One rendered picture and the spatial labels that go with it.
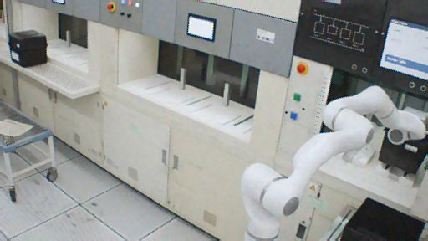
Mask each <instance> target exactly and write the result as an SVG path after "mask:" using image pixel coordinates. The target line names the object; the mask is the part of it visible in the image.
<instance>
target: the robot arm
mask: <svg viewBox="0 0 428 241"><path fill-rule="evenodd" d="M372 113H373V114H374V115H375V116H376V118H377V119H379V121H380V122H381V123H382V125H384V126H385V127H387V128H390V130H389V132H388V137H389V139H390V141H391V142H392V143H393V144H395V145H400V144H402V143H403V142H404V141H406V140H418V139H423V138H425V134H426V129H425V124H424V123H423V122H422V120H421V119H420V118H419V117H418V116H417V115H413V114H411V113H409V112H406V111H402V110H397V108H396V107H395V105H394V104H393V102H392V101H391V99H390V98H389V96H388V95H387V94H386V92H384V91H383V89H381V88H380V87H379V86H370V87H369V88H368V89H366V90H364V91H363V92H361V93H360V94H357V95H355V96H352V97H344V98H341V99H338V100H335V101H331V102H330V103H329V104H328V105H327V106H325V107H324V110H323V112H322V120H323V122H324V124H325V125H326V126H327V127H328V128H329V129H331V130H333V131H335V132H329V133H322V134H318V135H316V136H312V137H311V139H310V140H308V141H307V142H306V143H304V144H303V145H302V147H301V148H300V149H299V150H297V152H296V154H295V155H294V157H293V174H292V175H291V176H290V177H289V178H287V179H286V178H284V177H282V176H281V175H280V174H278V172H275V171H274V170H273V169H272V168H271V167H268V166H267V165H265V164H262V163H255V164H252V165H251V166H249V167H248V168H247V169H246V170H245V171H244V173H243V174H242V178H241V183H240V188H241V194H242V199H243V201H244V207H245V209H246V211H247V216H248V221H247V229H246V234H245V238H244V241H277V239H278V234H279V230H280V221H281V219H280V218H281V217H286V216H289V215H291V214H292V213H293V212H295V210H297V208H298V205H299V204H300V203H301V200H302V198H303V195H304V193H305V188H306V186H307V184H308V183H309V181H310V179H311V178H312V176H313V174H314V173H315V172H316V171H317V170H318V169H319V168H320V167H321V166H322V165H323V164H325V163H326V161H327V160H329V159H330V157H333V156H335V155H338V154H339V153H343V152H347V151H356V150H358V149H361V148H364V147H365V146H367V144H368V143H370V141H371V139H372V138H373V136H374V126H373V125H372V124H371V122H370V121H369V120H368V119H366V118H365V117H363V116H362V115H364V114H372Z"/></svg>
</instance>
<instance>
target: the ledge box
mask: <svg viewBox="0 0 428 241"><path fill-rule="evenodd" d="M8 37H9V42H8V45H9V48H10V54H11V60H12V61H13V62H15V63H16V64H17V65H20V66H21V67H23V68H27V67H32V66H35V65H41V64H46V63H47V58H48V54H47V47H48V44H47V39H46V35H45V34H43V33H39V32H38V31H34V30H25V31H22V32H17V33H10V34H9V35H8Z"/></svg>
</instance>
